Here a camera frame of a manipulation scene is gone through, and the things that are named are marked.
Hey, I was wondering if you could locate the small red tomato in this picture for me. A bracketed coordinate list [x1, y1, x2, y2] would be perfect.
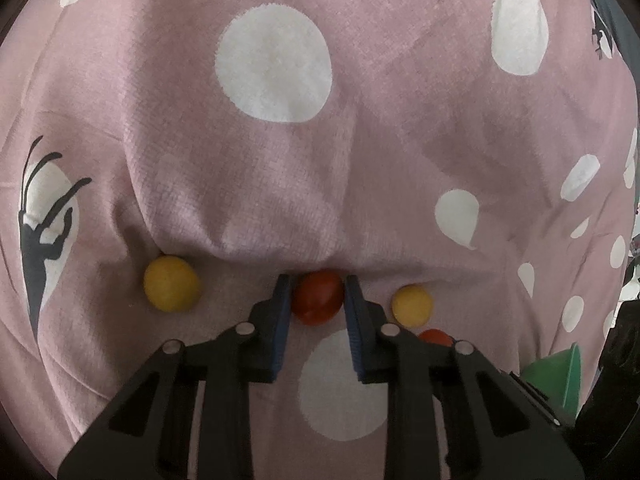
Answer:
[417, 328, 453, 347]
[291, 270, 346, 326]

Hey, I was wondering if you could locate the small yellow round fruit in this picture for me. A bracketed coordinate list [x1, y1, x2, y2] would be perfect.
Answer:
[143, 255, 202, 312]
[391, 284, 434, 328]

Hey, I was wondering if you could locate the pink polka dot blanket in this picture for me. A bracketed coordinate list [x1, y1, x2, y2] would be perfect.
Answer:
[0, 0, 640, 480]

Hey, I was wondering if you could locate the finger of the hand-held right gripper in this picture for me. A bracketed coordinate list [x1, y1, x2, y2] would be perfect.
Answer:
[507, 370, 576, 428]

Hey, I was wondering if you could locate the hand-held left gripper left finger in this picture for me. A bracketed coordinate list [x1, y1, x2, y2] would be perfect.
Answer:
[57, 274, 293, 480]

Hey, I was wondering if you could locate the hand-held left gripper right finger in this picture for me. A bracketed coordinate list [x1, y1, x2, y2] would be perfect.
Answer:
[345, 275, 586, 480]

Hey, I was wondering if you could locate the green plastic bowl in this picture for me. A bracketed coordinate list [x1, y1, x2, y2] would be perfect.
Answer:
[520, 342, 584, 416]

